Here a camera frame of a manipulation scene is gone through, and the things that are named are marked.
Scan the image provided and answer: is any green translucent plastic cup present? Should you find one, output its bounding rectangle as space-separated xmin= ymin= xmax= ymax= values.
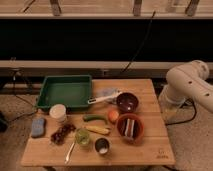
xmin=75 ymin=128 xmax=90 ymax=146

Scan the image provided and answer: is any wooden table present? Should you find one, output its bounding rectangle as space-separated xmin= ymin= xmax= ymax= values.
xmin=21 ymin=79 xmax=175 ymax=167

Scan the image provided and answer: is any black cable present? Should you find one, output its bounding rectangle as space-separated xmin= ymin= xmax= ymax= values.
xmin=120 ymin=10 xmax=157 ymax=74

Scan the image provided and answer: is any dark purple bowl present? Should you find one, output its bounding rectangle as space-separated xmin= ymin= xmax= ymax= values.
xmin=116 ymin=92 xmax=139 ymax=113

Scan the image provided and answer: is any orange fruit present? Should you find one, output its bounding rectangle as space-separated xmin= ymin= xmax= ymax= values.
xmin=108 ymin=110 xmax=119 ymax=123

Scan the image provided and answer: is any metal spoon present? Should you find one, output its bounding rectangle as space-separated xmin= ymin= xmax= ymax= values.
xmin=65 ymin=140 xmax=76 ymax=164

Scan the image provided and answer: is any orange bowl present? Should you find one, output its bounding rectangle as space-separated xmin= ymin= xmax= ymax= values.
xmin=116 ymin=113 xmax=144 ymax=144

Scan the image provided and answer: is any small metal cup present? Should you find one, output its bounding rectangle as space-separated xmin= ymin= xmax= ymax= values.
xmin=95 ymin=138 xmax=110 ymax=155

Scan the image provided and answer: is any dark red grape bunch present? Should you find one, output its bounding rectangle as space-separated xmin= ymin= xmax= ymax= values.
xmin=50 ymin=124 xmax=76 ymax=145

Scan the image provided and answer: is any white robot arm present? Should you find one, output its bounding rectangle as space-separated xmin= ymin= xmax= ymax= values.
xmin=158 ymin=60 xmax=213 ymax=122

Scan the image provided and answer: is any grey cloth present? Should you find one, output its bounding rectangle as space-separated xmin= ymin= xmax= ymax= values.
xmin=97 ymin=88 xmax=119 ymax=97

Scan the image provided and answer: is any yellow corn cob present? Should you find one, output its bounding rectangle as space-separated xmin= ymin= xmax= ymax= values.
xmin=85 ymin=126 xmax=110 ymax=135

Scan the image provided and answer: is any white handled utensil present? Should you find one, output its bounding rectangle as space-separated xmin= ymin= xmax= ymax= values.
xmin=87 ymin=92 xmax=121 ymax=104

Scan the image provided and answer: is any green plastic tray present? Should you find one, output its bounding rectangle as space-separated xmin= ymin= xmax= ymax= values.
xmin=36 ymin=75 xmax=92 ymax=110

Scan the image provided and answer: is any white plastic cup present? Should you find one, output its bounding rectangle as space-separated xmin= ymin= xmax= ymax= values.
xmin=49 ymin=104 xmax=67 ymax=123

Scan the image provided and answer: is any blue sponge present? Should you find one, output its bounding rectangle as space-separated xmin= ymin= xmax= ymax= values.
xmin=31 ymin=118 xmax=46 ymax=138

